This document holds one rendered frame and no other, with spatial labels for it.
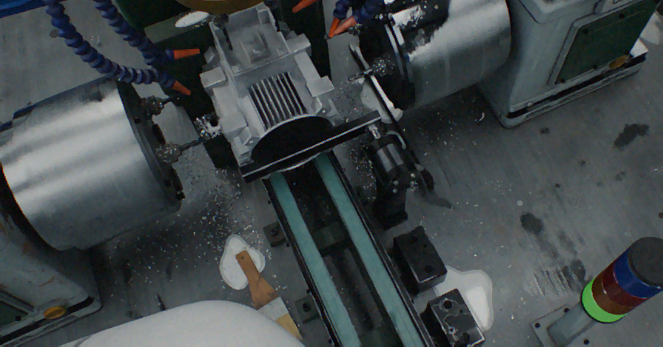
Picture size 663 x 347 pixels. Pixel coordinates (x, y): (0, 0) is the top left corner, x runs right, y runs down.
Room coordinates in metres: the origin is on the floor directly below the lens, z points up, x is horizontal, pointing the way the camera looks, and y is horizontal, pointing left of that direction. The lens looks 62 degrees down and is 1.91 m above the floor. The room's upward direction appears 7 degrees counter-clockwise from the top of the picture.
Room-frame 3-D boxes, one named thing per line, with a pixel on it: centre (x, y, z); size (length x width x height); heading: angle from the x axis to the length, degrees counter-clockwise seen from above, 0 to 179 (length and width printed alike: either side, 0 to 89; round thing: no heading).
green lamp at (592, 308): (0.18, -0.34, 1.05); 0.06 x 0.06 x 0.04
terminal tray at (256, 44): (0.64, 0.13, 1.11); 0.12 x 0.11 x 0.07; 19
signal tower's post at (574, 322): (0.18, -0.34, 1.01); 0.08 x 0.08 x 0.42; 19
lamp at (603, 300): (0.18, -0.34, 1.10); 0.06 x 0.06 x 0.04
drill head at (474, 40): (0.71, -0.20, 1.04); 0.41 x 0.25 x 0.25; 109
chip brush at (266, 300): (0.31, 0.17, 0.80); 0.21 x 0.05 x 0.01; 25
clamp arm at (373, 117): (0.50, 0.05, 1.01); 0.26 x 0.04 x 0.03; 109
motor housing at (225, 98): (0.60, 0.11, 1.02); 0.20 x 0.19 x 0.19; 19
